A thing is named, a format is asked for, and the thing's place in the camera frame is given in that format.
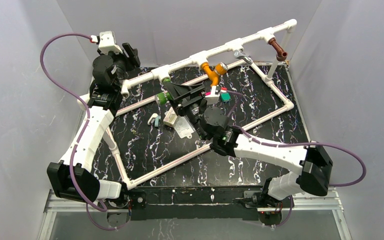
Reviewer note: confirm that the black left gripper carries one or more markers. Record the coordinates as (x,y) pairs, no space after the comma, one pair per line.
(133,56)

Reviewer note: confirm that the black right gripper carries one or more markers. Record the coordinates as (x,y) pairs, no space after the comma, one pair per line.
(180,92)

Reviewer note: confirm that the green plastic faucet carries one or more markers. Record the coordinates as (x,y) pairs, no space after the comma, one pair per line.
(162,98)

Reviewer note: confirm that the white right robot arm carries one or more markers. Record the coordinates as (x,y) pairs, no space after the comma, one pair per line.
(309,165)

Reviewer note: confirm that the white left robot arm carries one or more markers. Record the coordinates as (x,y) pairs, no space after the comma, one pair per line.
(71,177)

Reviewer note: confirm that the small beige cardboard box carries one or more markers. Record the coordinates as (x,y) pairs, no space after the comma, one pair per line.
(170,118)

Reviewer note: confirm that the black marble table mat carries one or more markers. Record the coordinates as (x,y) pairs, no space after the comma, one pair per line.
(145,148)

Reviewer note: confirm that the clear plastic bag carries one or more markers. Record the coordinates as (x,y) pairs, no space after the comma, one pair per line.
(183,128)

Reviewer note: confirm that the white teal thread tape roll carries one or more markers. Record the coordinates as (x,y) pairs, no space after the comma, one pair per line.
(154,120)

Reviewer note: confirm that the small green plastic piece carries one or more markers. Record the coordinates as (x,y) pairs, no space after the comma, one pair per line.
(225,97)

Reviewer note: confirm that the orange plastic faucet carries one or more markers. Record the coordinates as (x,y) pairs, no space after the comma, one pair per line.
(215,74)

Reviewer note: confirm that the chrome metal faucet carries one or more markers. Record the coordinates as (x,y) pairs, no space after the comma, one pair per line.
(240,55)

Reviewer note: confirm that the brown plastic faucet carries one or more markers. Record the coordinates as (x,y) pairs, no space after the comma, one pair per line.
(281,54)

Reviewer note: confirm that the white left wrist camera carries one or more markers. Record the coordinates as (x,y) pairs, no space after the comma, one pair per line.
(106,42)

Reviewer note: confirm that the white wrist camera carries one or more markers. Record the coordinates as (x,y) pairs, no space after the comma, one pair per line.
(106,42)
(215,94)

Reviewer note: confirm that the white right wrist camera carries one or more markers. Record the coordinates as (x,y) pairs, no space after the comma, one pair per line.
(215,94)

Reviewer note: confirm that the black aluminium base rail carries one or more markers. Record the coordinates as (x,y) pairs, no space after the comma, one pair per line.
(209,202)

